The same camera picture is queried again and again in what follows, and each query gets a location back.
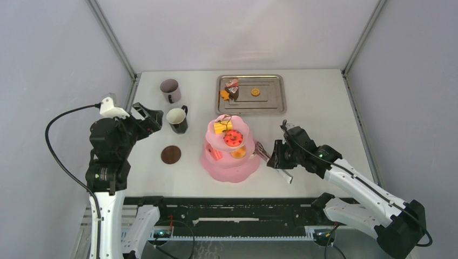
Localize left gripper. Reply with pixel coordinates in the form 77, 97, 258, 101
113, 102, 163, 156

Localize stainless steel food tongs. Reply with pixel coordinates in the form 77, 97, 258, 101
254, 141, 293, 184

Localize round golden bread bun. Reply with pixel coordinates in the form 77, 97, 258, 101
230, 146, 246, 159

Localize pink three-tier cake stand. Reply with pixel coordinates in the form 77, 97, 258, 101
201, 114, 260, 183

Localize yellow cake slice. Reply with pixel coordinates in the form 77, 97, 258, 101
213, 120, 233, 134

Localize red layered cake slice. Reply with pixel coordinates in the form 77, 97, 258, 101
208, 146, 223, 161

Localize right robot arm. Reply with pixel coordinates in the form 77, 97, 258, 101
267, 121, 433, 258

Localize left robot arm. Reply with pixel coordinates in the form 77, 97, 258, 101
85, 97, 164, 258

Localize black cup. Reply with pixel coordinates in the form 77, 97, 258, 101
166, 105, 188, 134

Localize mauve cup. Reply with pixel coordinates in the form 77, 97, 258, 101
160, 79, 181, 104

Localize dark brown round coaster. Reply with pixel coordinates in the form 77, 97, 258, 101
160, 145, 181, 165

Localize stainless steel serving tray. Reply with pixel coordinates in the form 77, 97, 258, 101
216, 74, 287, 115

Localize round yellow biscuit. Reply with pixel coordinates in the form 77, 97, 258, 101
251, 88, 261, 97

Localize orange fish-shaped cake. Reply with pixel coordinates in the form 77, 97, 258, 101
220, 90, 230, 101

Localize chocolate cake slice with cream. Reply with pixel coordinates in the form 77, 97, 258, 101
225, 87, 239, 101

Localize red cake slice with orange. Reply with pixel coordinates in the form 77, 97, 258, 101
225, 78, 239, 88

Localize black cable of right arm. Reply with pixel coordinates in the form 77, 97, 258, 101
280, 119, 434, 248

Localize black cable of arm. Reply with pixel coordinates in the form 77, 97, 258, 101
44, 103, 103, 259
280, 119, 434, 248

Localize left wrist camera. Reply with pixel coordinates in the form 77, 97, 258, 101
99, 93, 130, 119

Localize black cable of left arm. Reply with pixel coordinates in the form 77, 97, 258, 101
44, 103, 103, 259

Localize left aluminium frame post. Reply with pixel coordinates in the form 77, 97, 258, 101
86, 0, 137, 80

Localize aluminium frame post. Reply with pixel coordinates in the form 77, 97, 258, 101
342, 0, 389, 78
86, 0, 137, 80

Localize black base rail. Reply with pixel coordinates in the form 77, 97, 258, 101
122, 196, 334, 239

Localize right aluminium frame post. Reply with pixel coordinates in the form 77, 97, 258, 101
342, 0, 389, 78

